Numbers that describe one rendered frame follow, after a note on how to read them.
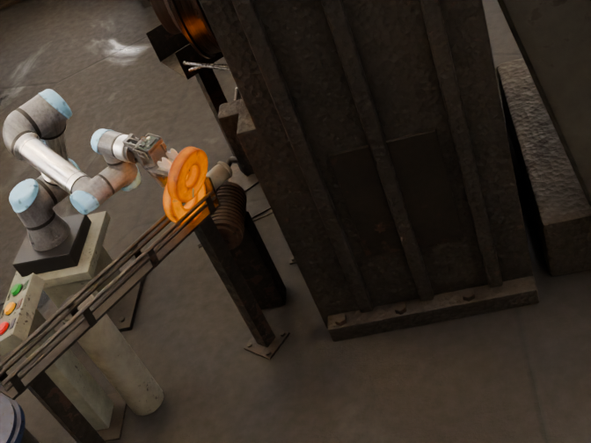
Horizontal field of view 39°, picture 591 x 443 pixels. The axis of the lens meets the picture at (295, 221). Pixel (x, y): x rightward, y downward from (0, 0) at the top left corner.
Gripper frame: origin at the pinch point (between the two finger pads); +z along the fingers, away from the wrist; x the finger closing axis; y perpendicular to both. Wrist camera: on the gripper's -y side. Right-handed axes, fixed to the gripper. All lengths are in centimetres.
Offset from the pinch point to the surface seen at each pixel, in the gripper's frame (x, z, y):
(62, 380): -54, -38, -53
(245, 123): 18.3, 9.7, 3.4
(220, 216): 8.4, -9.3, -31.1
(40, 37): 132, -304, -96
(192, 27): 31.2, -11.7, 22.9
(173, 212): -7.0, -4.9, -11.6
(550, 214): 64, 71, -58
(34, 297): -43, -40, -24
